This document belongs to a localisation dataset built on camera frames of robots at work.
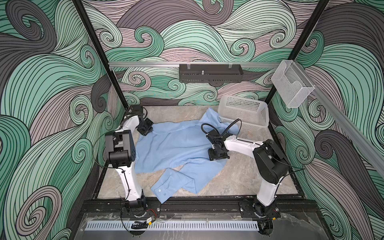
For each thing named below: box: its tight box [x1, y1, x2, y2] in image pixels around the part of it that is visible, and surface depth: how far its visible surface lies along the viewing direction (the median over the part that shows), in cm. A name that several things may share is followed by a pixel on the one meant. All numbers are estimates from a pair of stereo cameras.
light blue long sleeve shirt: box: [134, 108, 240, 203], surface depth 90 cm
